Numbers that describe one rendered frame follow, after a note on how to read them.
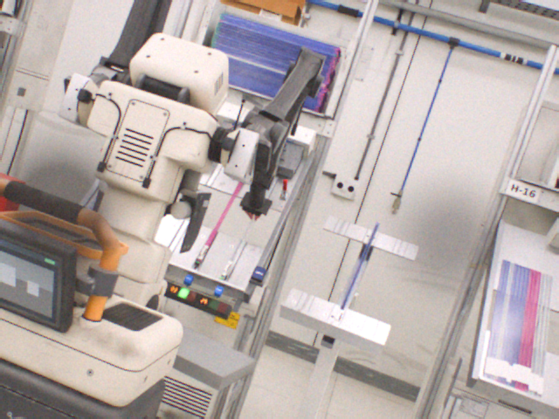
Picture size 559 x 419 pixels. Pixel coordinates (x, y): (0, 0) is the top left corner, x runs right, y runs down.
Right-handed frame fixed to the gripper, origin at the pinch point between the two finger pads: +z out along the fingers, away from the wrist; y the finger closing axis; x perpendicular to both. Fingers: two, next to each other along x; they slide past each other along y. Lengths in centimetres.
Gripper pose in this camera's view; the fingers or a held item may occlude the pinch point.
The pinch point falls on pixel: (254, 217)
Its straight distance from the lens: 238.7
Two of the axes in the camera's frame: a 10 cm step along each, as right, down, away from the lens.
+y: -9.2, -3.5, 1.6
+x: -3.7, 7.1, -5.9
